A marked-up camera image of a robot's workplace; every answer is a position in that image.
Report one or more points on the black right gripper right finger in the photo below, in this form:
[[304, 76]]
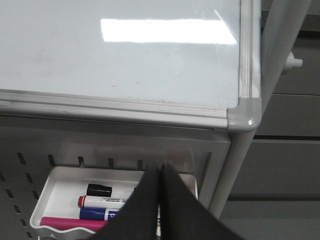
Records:
[[182, 216]]

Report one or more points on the white whiteboard with aluminium frame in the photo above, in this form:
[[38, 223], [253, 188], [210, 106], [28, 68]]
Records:
[[154, 62]]

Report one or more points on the blue capped white marker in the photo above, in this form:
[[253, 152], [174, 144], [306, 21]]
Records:
[[97, 213]]

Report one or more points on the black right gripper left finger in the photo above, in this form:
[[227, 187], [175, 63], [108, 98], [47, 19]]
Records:
[[137, 219]]

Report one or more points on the white perforated pegboard panel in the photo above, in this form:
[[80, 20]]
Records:
[[31, 147]]

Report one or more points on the white stand post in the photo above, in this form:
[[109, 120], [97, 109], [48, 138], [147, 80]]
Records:
[[263, 50]]

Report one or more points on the red capped white marker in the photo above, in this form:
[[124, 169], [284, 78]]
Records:
[[88, 201]]

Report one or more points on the white plastic knob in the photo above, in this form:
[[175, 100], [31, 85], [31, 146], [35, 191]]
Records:
[[291, 62]]

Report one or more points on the white plastic marker tray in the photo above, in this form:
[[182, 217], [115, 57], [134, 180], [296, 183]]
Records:
[[63, 187]]

